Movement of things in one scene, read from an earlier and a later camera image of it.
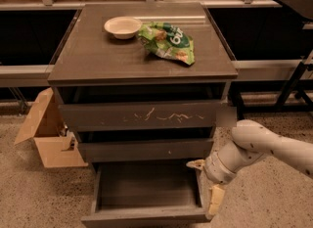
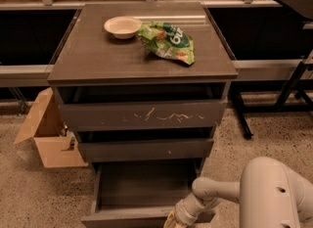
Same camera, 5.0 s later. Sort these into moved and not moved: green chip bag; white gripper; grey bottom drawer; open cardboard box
Moved: white gripper
Not moved: grey bottom drawer; green chip bag; open cardboard box
